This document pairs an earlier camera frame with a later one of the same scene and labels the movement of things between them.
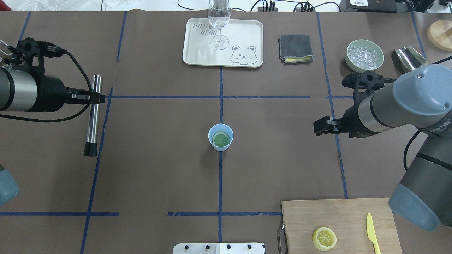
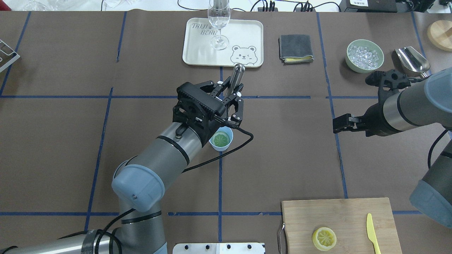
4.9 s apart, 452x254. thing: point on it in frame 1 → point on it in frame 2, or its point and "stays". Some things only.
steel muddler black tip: (90, 149) → (236, 76)
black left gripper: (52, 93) → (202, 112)
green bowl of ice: (363, 55) stays
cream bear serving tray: (241, 44) stays
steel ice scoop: (406, 59) stays
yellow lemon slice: (324, 239) stays
